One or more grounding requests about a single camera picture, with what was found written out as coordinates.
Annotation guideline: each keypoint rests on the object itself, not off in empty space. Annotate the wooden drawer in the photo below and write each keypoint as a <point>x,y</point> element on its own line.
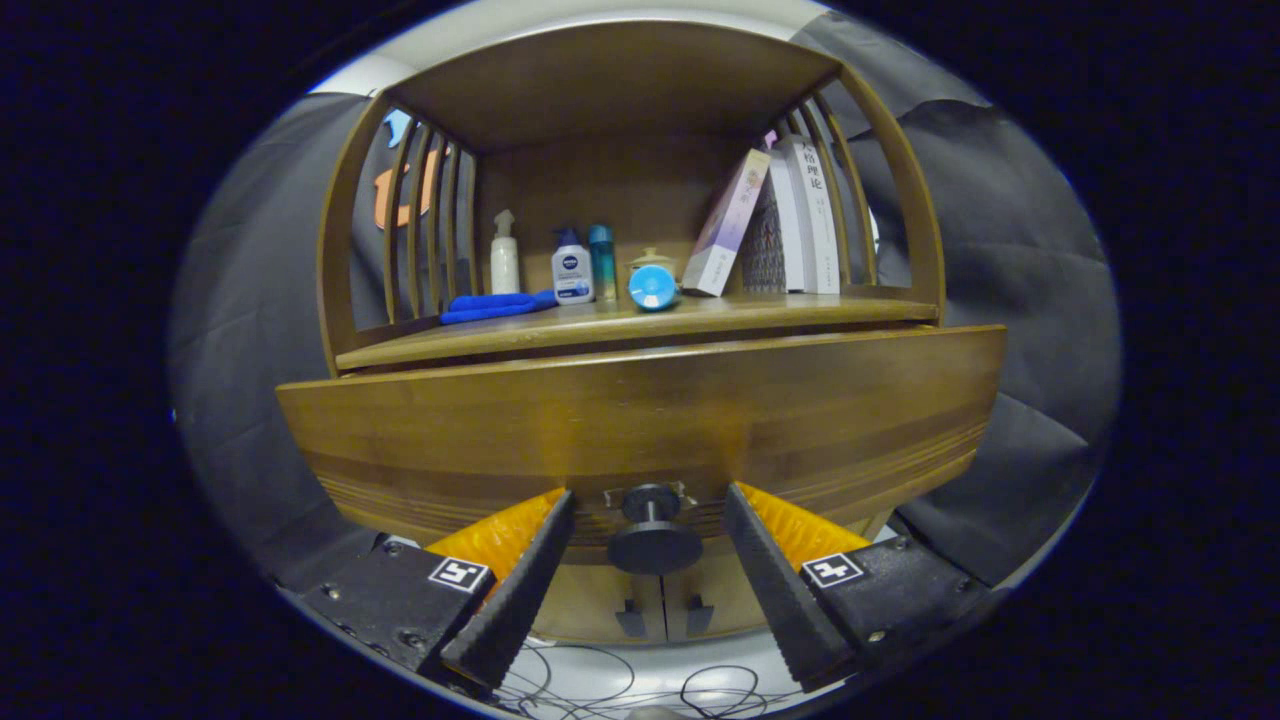
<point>640,420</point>

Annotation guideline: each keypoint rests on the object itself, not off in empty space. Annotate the black backdrop cloth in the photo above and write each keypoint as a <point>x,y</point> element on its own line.
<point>1020,300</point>

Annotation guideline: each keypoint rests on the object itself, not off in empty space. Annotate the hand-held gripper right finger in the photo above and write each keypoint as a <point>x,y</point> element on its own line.
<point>780,600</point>

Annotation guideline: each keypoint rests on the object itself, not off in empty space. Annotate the white blue-capped lotion bottle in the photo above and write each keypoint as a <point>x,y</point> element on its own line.
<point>572,275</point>

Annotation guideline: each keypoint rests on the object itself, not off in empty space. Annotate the purple white book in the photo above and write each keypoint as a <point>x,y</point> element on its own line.
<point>725,230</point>

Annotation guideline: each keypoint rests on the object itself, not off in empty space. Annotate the white pump bottle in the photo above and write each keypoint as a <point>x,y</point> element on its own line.
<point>505,260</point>

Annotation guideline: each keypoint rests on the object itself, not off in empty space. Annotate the blue folded cloth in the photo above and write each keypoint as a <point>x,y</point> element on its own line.
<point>495,305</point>

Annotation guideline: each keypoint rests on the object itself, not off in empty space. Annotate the beige lidded tea cup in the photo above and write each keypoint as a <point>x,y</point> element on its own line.
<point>655,256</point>

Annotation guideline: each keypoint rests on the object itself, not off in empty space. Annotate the teal slim bottle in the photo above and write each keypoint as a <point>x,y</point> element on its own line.
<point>602,262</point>

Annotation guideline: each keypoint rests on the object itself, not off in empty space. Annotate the black round drawer knob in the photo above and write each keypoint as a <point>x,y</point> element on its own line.
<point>655,545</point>

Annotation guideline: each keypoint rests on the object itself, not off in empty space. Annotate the wooden cabinet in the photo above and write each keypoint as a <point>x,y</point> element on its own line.
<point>610,80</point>

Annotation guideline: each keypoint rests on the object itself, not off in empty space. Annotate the thin white book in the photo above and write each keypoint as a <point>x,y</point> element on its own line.
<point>790,225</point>

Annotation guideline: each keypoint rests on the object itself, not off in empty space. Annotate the wooden countertop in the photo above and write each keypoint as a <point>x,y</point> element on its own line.
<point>760,312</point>

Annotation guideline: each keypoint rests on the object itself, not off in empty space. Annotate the white book black lettering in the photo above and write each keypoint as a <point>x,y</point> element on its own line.
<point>815,215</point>

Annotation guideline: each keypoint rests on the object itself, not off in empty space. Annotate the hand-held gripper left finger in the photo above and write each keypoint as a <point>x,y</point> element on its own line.
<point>520,600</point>

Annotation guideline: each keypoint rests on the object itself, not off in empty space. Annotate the blue white cosmetic tube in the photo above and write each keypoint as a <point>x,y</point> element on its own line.
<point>654,287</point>

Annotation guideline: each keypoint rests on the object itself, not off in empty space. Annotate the wooden cabinet door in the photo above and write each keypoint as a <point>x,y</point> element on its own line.
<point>585,600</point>
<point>730,600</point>

